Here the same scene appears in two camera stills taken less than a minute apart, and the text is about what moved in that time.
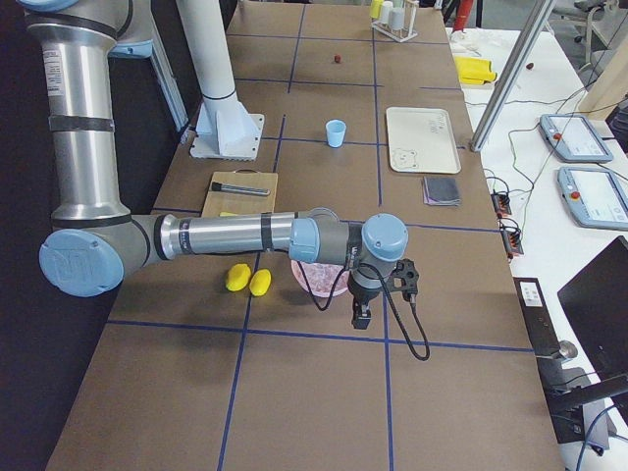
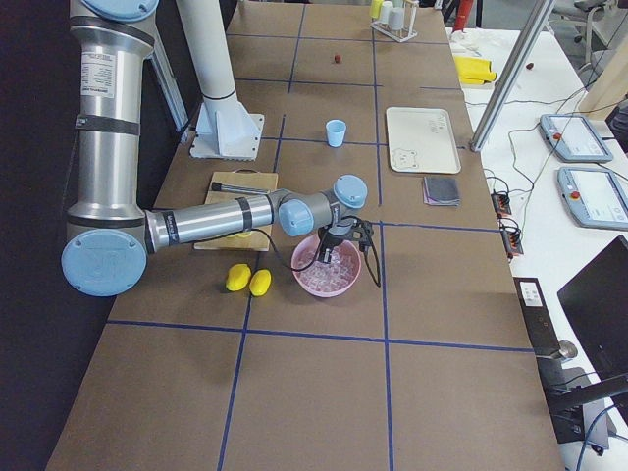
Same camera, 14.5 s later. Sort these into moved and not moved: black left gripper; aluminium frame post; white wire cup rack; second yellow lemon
Moved: black left gripper
Not moved: aluminium frame post; white wire cup rack; second yellow lemon
